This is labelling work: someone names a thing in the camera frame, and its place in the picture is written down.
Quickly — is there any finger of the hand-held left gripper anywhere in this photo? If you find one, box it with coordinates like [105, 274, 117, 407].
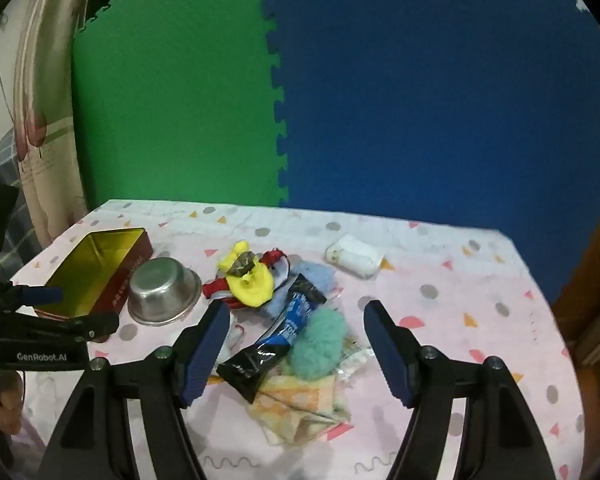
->
[0, 311, 121, 345]
[0, 282, 64, 307]

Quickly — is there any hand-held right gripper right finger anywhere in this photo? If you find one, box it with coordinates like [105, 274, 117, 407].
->
[362, 299, 556, 480]

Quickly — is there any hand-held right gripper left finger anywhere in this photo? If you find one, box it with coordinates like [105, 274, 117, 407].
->
[40, 300, 231, 480]

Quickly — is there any cotton swab bag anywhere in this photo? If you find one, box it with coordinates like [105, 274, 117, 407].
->
[330, 335, 376, 387]

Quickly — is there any teal fluffy pompom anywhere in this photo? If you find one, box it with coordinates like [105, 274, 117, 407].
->
[286, 306, 348, 380]

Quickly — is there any red tin box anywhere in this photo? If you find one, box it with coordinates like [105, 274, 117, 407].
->
[34, 227, 154, 321]

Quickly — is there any yellow soft toy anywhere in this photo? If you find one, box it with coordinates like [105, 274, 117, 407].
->
[216, 241, 273, 308]

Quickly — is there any white towel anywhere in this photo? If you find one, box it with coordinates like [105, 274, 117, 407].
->
[324, 233, 385, 279]

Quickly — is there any light blue towel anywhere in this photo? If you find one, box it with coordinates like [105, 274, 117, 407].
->
[260, 260, 338, 321]

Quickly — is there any yellow patterned cloth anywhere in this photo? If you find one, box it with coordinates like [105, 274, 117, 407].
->
[247, 372, 353, 446]

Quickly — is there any person's left hand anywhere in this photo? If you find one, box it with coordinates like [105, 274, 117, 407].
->
[0, 370, 26, 438]

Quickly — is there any black blue packet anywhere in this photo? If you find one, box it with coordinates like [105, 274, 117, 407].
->
[216, 275, 328, 403]

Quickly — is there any plaid cloth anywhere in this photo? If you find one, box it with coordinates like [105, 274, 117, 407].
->
[0, 127, 43, 281]

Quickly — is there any red white scrunchie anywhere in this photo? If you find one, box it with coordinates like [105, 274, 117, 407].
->
[202, 247, 293, 311]

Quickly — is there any pink patterned tablecloth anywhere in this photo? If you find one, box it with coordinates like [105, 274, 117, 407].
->
[10, 199, 586, 480]

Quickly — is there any steel bowl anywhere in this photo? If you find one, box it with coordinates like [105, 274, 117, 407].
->
[127, 256, 202, 327]

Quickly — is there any wooden furniture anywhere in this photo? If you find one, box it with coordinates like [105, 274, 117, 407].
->
[570, 320, 600, 401]

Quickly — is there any brown foam mat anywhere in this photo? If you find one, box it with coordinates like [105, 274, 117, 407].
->
[550, 195, 600, 351]

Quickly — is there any green foam mat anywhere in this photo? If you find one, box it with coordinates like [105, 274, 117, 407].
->
[71, 0, 291, 211]

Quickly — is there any blue foam mat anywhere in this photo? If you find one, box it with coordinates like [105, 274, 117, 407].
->
[255, 0, 600, 306]

